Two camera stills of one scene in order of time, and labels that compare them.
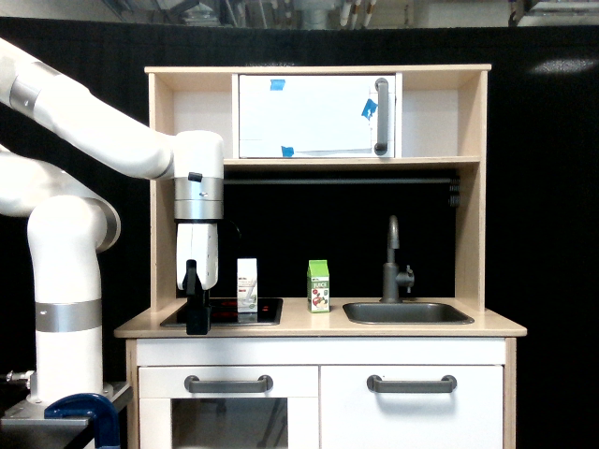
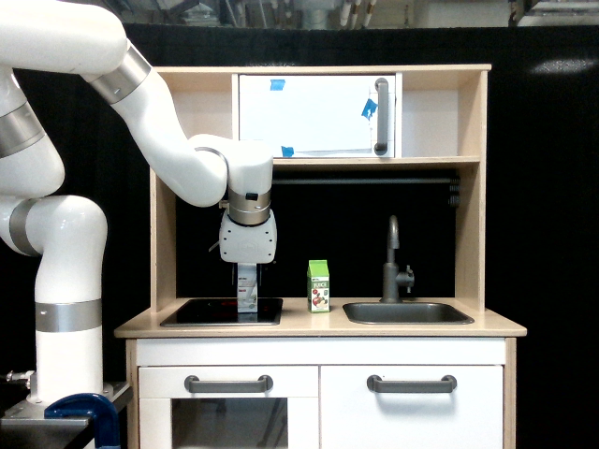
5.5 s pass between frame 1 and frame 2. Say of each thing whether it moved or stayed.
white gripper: moved
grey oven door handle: stayed
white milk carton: stayed
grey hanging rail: stayed
